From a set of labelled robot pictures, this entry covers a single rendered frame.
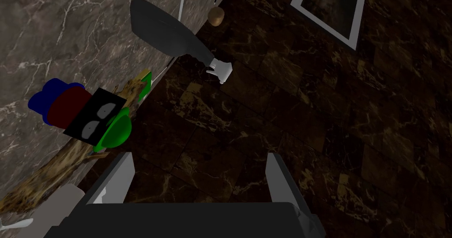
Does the dark red cylinder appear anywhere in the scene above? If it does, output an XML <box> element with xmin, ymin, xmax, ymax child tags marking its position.
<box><xmin>47</xmin><ymin>87</ymin><xmax>93</xmax><ymax>130</ymax></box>

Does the dark grey spray bottle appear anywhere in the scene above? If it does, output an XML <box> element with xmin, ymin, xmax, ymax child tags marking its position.
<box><xmin>129</xmin><ymin>0</ymin><xmax>233</xmax><ymax>85</ymax></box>

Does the black box with grey ovals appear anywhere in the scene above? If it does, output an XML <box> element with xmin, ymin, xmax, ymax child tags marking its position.
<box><xmin>63</xmin><ymin>87</ymin><xmax>127</xmax><ymax>146</ymax></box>

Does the blue mug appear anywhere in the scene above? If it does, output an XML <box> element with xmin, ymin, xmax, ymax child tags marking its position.
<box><xmin>28</xmin><ymin>78</ymin><xmax>86</xmax><ymax>126</ymax></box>

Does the green and yellow sponge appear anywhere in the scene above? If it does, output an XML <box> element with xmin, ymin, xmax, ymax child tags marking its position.
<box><xmin>136</xmin><ymin>70</ymin><xmax>153</xmax><ymax>102</ymax></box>

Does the white framed picture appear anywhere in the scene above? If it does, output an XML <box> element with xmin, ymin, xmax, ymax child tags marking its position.
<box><xmin>290</xmin><ymin>0</ymin><xmax>366</xmax><ymax>51</ymax></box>

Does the brown potato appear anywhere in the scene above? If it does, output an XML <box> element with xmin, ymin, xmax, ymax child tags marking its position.
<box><xmin>207</xmin><ymin>7</ymin><xmax>225</xmax><ymax>27</ymax></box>

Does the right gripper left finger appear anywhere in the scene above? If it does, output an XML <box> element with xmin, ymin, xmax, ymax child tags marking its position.
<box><xmin>86</xmin><ymin>152</ymin><xmax>136</xmax><ymax>205</ymax></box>

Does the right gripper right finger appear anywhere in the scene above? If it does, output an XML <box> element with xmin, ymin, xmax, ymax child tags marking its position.
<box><xmin>265</xmin><ymin>153</ymin><xmax>311</xmax><ymax>217</ymax></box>

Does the green bowl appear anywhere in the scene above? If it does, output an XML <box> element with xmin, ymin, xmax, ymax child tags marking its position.
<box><xmin>93</xmin><ymin>107</ymin><xmax>133</xmax><ymax>152</ymax></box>

